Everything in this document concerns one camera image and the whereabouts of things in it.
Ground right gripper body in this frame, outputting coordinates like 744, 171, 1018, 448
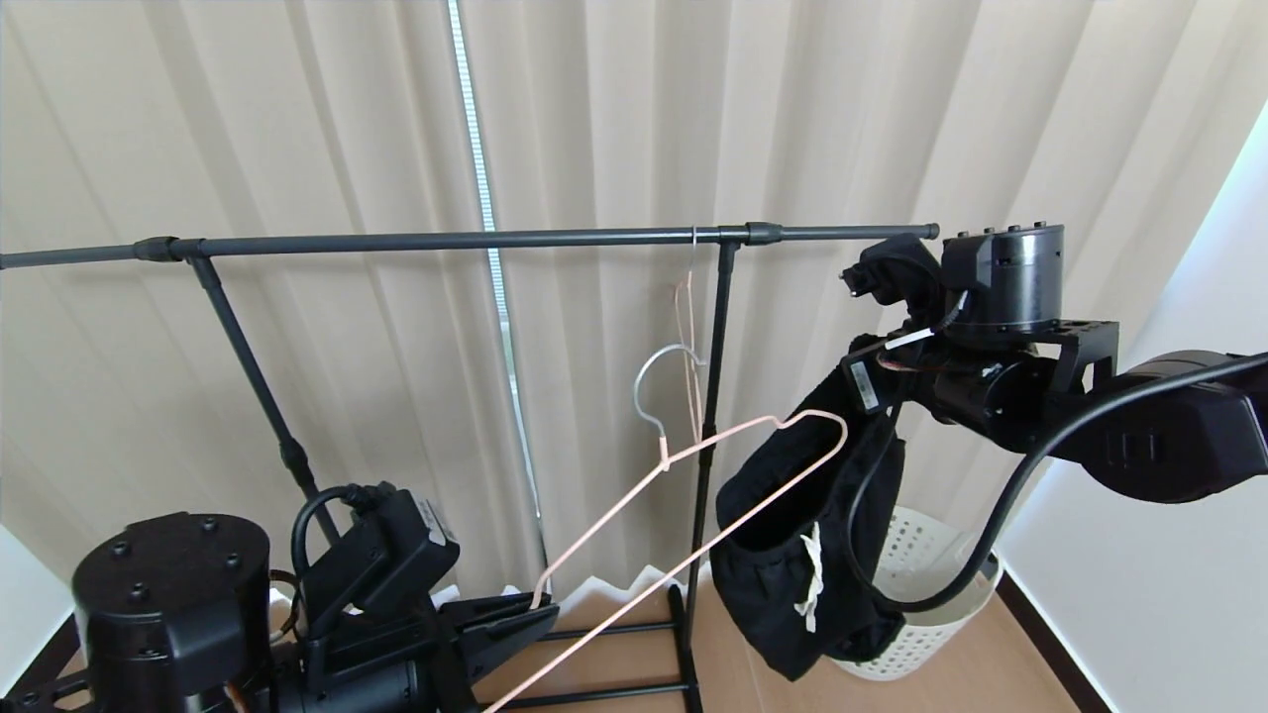
842, 347, 1057, 455

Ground white laundry basket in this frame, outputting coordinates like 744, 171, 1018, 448
832, 505, 1004, 682

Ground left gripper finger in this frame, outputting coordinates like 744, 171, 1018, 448
441, 593, 557, 636
466, 606, 563, 685

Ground black clothes rack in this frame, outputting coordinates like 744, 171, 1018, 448
0, 222, 941, 713

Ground black shorts with white cord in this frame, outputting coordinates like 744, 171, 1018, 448
709, 371, 907, 682

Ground pink clothes hanger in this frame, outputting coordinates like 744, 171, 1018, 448
482, 343, 850, 713
675, 243, 708, 444

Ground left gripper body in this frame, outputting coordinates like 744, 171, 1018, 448
267, 612, 483, 713

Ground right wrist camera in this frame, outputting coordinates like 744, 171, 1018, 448
840, 238, 947, 330

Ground beige curtain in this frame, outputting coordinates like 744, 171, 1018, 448
0, 0, 1268, 617

